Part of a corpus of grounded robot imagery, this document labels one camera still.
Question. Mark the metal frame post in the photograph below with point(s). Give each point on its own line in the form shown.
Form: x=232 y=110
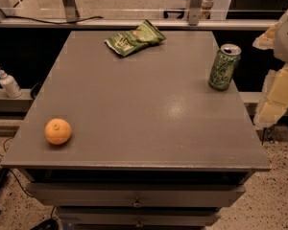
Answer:
x=71 y=12
x=194 y=12

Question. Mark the white pump bottle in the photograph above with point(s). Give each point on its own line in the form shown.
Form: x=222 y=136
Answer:
x=9 y=84

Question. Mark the grey drawer cabinet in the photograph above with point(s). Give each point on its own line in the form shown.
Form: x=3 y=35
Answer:
x=150 y=118

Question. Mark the green chip bag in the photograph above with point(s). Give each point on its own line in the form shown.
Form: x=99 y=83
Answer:
x=129 y=42

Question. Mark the grey drawer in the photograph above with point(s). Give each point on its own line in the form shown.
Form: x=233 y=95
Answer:
x=138 y=217
x=135 y=195

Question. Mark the green soda can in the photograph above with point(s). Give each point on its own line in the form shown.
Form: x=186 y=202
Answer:
x=224 y=65

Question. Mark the upper grey drawer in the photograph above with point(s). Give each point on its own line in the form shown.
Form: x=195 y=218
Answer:
x=135 y=195

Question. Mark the metal frame post left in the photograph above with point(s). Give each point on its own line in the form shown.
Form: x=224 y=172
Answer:
x=71 y=12

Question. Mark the metal frame post right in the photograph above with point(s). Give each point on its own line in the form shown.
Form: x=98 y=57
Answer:
x=194 y=12

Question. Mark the orange fruit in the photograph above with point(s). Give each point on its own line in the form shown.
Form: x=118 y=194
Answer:
x=57 y=131

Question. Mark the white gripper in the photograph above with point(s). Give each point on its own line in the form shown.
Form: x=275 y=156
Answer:
x=274 y=102

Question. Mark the lower grey drawer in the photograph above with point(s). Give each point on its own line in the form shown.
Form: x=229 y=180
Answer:
x=138 y=217

